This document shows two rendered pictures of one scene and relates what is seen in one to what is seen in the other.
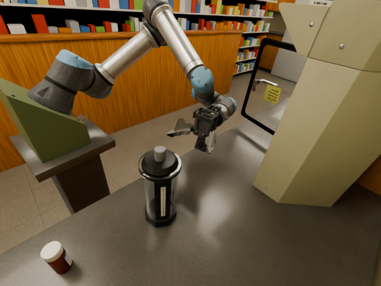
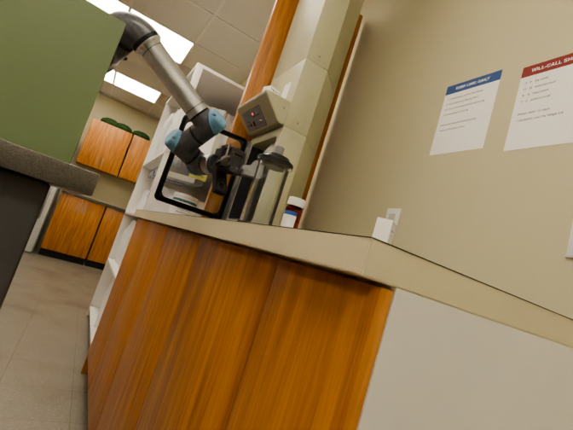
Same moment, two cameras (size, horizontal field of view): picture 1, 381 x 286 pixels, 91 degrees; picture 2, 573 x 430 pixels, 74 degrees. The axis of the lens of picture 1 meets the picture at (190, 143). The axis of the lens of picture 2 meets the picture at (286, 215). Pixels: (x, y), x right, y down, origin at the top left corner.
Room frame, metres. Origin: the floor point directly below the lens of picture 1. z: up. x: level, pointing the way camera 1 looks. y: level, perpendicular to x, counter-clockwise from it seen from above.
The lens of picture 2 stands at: (-0.11, 1.04, 0.89)
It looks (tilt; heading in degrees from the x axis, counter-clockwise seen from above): 7 degrees up; 290
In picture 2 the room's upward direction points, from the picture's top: 18 degrees clockwise
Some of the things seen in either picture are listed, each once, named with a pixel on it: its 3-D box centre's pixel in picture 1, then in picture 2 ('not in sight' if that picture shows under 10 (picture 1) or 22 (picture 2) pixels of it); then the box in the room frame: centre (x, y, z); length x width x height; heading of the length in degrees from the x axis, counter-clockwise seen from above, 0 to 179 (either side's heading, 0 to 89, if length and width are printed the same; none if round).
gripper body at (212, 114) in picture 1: (208, 121); (226, 161); (0.57, -0.05, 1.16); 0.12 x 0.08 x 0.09; 152
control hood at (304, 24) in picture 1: (315, 29); (258, 115); (0.66, -0.32, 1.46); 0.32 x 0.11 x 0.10; 137
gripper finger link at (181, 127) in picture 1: (179, 126); (227, 153); (0.52, 0.04, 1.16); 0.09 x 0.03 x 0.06; 116
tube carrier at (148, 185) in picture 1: (160, 189); (263, 195); (0.34, 0.07, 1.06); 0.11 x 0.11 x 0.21
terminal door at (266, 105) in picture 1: (274, 91); (202, 168); (0.87, -0.36, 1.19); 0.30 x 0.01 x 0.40; 38
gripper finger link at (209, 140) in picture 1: (211, 139); (255, 168); (0.46, -0.06, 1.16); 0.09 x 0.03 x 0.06; 9
